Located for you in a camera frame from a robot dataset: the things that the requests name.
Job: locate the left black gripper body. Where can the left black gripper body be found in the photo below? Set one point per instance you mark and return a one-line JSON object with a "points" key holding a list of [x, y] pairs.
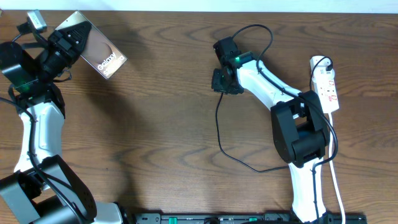
{"points": [[57, 56]]}

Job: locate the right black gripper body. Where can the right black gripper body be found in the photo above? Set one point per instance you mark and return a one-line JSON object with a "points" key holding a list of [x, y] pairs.
{"points": [[219, 83]]}

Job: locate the Samsung Galaxy smartphone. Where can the Samsung Galaxy smartphone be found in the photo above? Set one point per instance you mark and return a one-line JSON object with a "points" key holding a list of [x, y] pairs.
{"points": [[99, 51]]}

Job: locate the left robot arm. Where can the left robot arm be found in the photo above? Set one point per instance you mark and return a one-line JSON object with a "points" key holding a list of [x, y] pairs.
{"points": [[43, 188]]}

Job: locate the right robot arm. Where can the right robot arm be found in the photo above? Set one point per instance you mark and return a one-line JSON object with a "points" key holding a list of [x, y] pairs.
{"points": [[299, 129]]}

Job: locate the white USB charger plug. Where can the white USB charger plug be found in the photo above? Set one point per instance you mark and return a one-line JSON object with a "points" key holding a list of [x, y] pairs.
{"points": [[322, 67]]}

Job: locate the white power strip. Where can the white power strip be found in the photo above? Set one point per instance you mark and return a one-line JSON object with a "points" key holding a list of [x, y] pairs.
{"points": [[326, 91]]}

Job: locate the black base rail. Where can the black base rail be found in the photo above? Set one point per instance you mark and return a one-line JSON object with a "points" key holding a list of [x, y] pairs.
{"points": [[270, 217]]}

